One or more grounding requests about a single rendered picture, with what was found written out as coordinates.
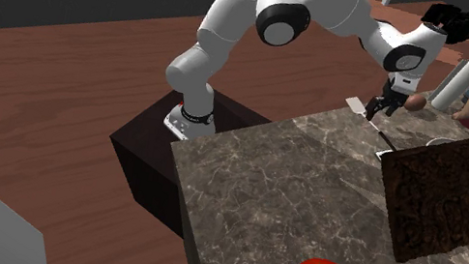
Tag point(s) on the white plate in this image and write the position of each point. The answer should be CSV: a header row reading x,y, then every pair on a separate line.
x,y
437,140

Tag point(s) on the white paper towel roll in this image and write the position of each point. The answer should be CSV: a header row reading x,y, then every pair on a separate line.
x,y
456,86

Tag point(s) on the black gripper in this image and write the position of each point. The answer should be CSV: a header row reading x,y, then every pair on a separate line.
x,y
393,95

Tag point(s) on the dark robot stand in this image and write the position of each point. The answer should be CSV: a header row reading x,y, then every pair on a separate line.
x,y
148,160

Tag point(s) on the brown egg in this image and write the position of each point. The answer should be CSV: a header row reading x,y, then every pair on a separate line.
x,y
415,102

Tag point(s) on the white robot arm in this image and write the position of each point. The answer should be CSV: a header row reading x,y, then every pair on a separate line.
x,y
230,16

